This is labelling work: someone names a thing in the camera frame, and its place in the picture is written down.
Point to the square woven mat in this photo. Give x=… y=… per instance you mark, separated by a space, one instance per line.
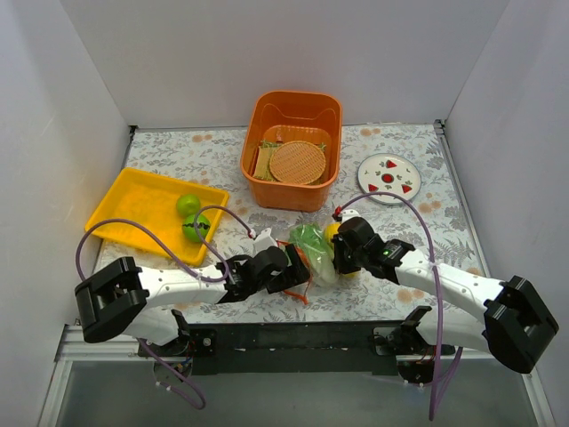
x=262 y=170

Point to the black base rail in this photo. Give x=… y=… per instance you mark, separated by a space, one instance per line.
x=375 y=347

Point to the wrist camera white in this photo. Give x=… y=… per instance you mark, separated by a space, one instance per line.
x=341 y=215
x=263 y=241

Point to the round woven orange coaster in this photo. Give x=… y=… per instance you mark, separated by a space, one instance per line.
x=298 y=163

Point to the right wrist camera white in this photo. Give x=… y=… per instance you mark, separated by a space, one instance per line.
x=341 y=215

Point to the green fake melon black stripes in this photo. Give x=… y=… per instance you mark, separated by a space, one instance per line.
x=195 y=228

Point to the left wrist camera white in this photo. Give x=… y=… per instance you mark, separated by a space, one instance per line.
x=263 y=241

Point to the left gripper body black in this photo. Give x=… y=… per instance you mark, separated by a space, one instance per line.
x=296 y=271

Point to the yellow plastic tray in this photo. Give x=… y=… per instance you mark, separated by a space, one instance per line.
x=150 y=200

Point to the white plate with strawberries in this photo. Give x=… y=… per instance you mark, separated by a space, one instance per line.
x=389 y=173

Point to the fake green lettuce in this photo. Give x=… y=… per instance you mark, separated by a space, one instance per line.
x=310 y=239

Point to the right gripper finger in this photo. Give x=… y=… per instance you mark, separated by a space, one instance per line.
x=338 y=241
x=341 y=261

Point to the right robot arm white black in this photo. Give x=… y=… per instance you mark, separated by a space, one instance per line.
x=507 y=319

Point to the yellow fake lemon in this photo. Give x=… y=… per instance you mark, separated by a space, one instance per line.
x=330 y=231
x=350 y=274

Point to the orange plastic bin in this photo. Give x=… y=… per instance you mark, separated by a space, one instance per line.
x=284 y=116

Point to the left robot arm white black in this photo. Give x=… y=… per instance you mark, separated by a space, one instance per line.
x=124 y=298

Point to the clear zip top bag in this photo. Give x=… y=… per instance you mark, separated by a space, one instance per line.
x=327 y=275

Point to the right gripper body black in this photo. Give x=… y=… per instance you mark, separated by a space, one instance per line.
x=339 y=257

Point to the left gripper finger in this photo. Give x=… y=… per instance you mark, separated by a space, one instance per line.
x=296 y=258
x=290 y=277

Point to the green fake pear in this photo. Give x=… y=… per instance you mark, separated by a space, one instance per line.
x=188 y=204

